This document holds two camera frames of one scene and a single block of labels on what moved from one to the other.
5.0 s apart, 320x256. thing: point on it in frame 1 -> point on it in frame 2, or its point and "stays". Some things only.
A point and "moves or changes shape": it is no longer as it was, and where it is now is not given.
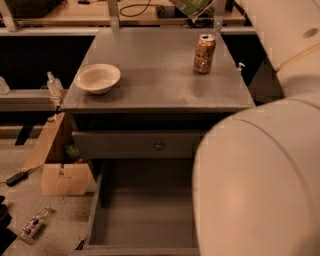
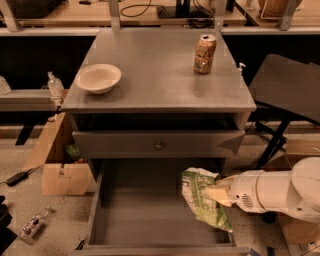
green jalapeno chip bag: (193, 8) moves or changes shape
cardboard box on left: (60, 175) stays
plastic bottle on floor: (32, 228) stays
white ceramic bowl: (97, 78) stays
